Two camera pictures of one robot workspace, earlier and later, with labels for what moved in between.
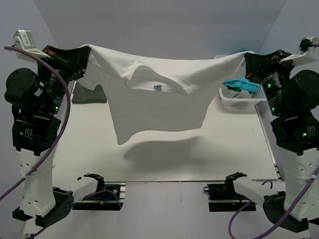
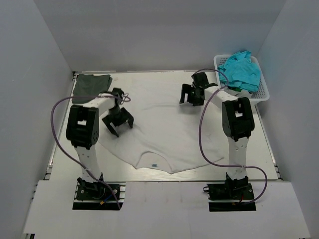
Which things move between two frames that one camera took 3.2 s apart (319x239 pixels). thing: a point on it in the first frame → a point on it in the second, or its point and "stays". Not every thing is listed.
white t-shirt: [147, 92] → [167, 136]
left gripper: [75, 60] → [125, 116]
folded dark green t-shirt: [82, 95] stays
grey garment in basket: [229, 93] stays
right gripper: [257, 63] → [187, 89]
